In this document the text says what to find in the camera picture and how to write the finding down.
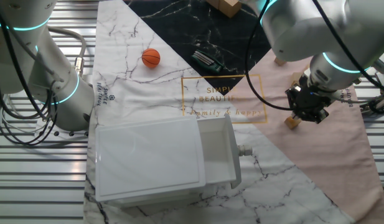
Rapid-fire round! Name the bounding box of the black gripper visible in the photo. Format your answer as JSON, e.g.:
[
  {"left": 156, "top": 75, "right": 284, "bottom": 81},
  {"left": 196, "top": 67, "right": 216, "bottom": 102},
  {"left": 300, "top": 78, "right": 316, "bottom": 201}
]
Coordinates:
[{"left": 284, "top": 83, "right": 333, "bottom": 124}]

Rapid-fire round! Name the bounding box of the marble and pink tablecloth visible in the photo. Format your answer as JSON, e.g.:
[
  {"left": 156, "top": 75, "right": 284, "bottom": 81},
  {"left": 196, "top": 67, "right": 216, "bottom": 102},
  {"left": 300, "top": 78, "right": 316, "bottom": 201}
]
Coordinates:
[{"left": 83, "top": 0, "right": 384, "bottom": 224}]

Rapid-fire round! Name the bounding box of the white drawer with knob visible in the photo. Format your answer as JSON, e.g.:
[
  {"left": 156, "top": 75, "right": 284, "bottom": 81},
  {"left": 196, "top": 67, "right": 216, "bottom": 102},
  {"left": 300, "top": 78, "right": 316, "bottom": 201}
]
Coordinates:
[{"left": 196, "top": 112, "right": 253, "bottom": 190}]

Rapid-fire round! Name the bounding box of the orange mini basketball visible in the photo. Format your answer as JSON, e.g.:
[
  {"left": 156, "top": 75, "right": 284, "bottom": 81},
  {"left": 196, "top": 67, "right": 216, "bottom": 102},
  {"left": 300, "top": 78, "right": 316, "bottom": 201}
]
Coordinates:
[{"left": 141, "top": 48, "right": 161, "bottom": 70}]

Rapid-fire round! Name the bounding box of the white drawer cabinet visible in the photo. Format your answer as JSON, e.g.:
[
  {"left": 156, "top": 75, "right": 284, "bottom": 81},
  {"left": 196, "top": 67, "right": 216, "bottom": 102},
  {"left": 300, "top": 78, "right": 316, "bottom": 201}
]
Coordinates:
[{"left": 94, "top": 115, "right": 208, "bottom": 208}]

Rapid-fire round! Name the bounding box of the black camera cable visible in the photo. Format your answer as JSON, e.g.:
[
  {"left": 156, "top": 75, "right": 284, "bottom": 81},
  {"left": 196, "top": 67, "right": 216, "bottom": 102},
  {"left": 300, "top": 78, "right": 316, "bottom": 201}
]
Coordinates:
[{"left": 244, "top": 0, "right": 384, "bottom": 111}]

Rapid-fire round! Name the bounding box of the grey robot power cable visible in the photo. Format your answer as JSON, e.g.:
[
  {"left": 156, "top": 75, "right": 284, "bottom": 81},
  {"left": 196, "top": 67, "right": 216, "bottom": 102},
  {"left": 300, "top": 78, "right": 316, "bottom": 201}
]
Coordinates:
[{"left": 48, "top": 26, "right": 87, "bottom": 77}]

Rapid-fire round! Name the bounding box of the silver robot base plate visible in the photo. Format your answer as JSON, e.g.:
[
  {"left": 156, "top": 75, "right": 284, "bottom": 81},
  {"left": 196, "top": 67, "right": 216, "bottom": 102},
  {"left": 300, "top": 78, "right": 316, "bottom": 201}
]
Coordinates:
[{"left": 34, "top": 115, "right": 90, "bottom": 140}]

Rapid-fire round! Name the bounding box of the black cable bundle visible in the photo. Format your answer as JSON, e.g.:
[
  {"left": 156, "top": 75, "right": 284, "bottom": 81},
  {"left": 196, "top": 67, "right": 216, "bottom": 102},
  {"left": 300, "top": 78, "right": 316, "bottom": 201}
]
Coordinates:
[{"left": 0, "top": 9, "right": 60, "bottom": 146}]

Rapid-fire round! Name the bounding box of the white thin cable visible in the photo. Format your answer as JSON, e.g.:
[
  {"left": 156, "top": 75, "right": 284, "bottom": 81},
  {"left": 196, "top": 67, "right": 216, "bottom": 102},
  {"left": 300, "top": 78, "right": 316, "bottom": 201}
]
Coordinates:
[{"left": 0, "top": 95, "right": 37, "bottom": 138}]

